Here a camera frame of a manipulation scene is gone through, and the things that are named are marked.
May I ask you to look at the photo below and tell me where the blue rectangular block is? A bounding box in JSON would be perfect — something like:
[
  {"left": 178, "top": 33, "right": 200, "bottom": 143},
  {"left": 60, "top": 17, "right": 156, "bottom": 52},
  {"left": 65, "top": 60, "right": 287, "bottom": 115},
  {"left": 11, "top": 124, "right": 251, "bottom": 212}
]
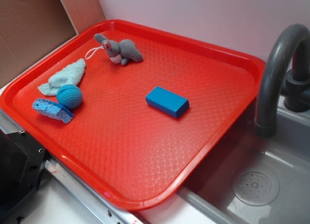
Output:
[{"left": 145, "top": 86, "right": 189, "bottom": 118}]

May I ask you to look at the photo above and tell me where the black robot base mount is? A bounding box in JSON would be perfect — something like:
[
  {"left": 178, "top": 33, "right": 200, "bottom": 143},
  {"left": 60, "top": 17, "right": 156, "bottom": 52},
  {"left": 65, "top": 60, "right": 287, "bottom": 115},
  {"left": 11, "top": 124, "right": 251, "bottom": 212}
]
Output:
[{"left": 0, "top": 131, "right": 46, "bottom": 223}]

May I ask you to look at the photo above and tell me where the grey plastic sink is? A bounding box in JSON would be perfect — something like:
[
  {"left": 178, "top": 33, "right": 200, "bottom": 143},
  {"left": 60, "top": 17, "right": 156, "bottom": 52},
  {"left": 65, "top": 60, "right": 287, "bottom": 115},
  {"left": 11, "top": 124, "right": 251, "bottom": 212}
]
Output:
[{"left": 176, "top": 95, "right": 310, "bottom": 224}]

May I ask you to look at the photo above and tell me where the grey plush donkey toy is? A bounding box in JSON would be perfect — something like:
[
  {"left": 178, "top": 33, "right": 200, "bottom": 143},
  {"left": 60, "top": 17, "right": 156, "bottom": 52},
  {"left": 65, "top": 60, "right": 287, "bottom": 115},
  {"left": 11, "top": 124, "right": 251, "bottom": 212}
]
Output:
[{"left": 94, "top": 33, "right": 143, "bottom": 66}]

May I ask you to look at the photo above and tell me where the red plastic tray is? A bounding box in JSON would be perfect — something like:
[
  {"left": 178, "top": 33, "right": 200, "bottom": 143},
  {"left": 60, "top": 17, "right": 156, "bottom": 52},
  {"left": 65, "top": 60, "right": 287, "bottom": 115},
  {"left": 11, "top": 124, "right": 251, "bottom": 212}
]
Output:
[{"left": 0, "top": 20, "right": 265, "bottom": 210}]

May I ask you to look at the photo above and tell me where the blue dimpled ball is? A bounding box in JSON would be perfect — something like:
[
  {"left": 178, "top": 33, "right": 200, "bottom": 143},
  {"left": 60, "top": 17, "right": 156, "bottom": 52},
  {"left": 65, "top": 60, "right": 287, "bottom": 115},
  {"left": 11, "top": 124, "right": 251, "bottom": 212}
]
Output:
[{"left": 56, "top": 84, "right": 83, "bottom": 109}]

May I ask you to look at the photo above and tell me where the light blue towel cloth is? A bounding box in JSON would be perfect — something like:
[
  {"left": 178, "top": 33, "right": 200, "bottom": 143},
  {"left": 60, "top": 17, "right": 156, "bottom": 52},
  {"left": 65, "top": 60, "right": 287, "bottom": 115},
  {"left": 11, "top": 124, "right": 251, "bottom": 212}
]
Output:
[{"left": 38, "top": 58, "right": 86, "bottom": 96}]

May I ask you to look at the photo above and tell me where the silver metal rail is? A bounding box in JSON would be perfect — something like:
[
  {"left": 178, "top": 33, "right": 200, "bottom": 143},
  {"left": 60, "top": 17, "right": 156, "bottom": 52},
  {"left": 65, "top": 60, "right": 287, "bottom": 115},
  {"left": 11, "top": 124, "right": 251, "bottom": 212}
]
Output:
[{"left": 0, "top": 112, "right": 146, "bottom": 224}]

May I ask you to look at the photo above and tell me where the grey curved faucet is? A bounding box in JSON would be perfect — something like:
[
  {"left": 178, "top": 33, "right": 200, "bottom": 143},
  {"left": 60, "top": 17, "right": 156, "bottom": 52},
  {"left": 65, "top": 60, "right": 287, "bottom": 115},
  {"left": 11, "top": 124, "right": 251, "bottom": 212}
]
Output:
[{"left": 254, "top": 24, "right": 310, "bottom": 138}]

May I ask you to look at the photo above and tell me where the blue sponge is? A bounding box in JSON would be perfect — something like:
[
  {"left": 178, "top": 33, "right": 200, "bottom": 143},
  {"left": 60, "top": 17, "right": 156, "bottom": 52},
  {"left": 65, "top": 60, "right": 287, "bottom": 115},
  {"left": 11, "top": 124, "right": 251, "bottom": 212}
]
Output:
[{"left": 32, "top": 98, "right": 74, "bottom": 124}]

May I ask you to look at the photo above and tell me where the brown cardboard panel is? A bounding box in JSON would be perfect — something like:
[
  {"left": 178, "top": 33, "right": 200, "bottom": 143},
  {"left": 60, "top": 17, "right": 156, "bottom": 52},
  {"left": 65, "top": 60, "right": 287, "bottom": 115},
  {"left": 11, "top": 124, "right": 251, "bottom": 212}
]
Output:
[{"left": 0, "top": 0, "right": 105, "bottom": 87}]

